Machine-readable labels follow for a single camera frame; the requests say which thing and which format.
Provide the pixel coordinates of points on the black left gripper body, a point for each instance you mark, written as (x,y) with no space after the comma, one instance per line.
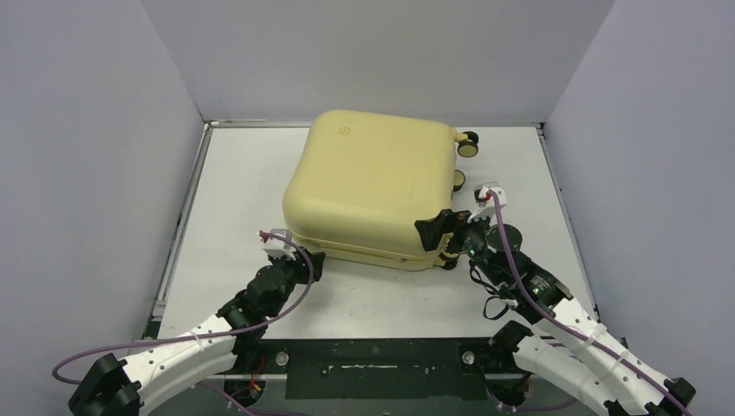
(295,273)

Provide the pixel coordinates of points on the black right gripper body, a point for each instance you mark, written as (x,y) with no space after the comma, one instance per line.
(451,230)

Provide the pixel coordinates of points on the yellow suitcase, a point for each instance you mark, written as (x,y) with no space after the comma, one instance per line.
(362,181)

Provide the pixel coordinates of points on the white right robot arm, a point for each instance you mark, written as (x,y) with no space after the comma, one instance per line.
(558,339)

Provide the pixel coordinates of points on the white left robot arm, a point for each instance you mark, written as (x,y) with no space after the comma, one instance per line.
(139,383)

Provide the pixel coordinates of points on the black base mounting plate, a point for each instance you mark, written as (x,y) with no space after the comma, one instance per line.
(383,369)

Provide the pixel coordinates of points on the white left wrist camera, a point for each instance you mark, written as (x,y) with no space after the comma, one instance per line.
(277,243)

